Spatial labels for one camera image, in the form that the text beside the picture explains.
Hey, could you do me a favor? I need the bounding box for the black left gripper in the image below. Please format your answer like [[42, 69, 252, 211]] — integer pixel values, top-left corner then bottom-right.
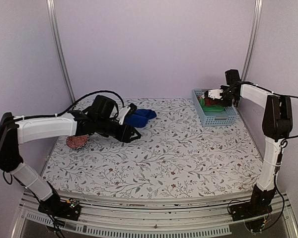
[[96, 117, 142, 143]]

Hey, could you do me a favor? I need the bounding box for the blue towel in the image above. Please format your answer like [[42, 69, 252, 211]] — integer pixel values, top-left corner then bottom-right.
[[124, 109, 157, 128]]

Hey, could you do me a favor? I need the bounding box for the dark red towel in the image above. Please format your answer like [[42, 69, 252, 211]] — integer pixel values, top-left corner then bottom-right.
[[204, 98, 222, 107]]

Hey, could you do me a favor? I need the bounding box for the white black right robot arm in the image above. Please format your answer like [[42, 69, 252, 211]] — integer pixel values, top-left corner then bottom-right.
[[222, 69, 293, 216]]

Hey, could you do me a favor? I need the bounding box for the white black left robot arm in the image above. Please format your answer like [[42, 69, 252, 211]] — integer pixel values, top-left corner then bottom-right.
[[0, 95, 141, 215]]

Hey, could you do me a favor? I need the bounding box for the green rolled towel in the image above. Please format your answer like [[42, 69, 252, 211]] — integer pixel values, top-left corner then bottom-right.
[[198, 99, 225, 113]]

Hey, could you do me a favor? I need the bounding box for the light blue plastic basket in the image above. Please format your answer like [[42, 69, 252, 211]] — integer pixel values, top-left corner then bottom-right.
[[192, 89, 238, 126]]

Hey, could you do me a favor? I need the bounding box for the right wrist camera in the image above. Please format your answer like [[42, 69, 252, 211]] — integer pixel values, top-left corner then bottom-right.
[[204, 89, 224, 100]]

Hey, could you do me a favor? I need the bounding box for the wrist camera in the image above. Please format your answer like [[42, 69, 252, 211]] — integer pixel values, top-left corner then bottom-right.
[[204, 89, 224, 100], [117, 103, 137, 125]]

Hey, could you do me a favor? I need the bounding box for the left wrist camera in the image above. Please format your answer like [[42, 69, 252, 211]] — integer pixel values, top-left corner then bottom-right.
[[117, 103, 137, 125]]

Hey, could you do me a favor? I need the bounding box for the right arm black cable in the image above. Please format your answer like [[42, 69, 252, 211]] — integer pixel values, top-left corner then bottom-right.
[[223, 80, 298, 149]]

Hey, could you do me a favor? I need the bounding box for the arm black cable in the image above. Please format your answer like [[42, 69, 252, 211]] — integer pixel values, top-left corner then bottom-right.
[[54, 90, 125, 117], [223, 80, 298, 149]]

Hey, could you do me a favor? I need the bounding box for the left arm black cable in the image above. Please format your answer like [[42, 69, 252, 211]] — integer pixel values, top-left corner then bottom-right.
[[54, 90, 125, 117]]

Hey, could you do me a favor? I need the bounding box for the right aluminium frame post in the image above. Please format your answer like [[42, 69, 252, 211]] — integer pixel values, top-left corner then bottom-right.
[[241, 0, 263, 82]]

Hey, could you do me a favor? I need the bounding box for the aluminium frame post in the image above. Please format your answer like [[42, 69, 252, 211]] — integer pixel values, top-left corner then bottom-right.
[[241, 0, 263, 82], [46, 0, 75, 103]]

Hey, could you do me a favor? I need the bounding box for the aluminium front table rail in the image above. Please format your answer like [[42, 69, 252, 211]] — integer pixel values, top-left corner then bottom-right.
[[12, 192, 298, 238]]

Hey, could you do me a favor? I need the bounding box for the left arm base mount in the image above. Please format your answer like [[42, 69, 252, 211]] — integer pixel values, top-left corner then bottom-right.
[[38, 198, 81, 221]]

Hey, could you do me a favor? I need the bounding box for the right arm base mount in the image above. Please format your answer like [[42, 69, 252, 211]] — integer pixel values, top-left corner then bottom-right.
[[227, 195, 273, 233]]

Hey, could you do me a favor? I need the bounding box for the left aluminium frame post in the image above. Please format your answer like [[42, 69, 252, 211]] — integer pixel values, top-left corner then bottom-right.
[[46, 0, 75, 103]]

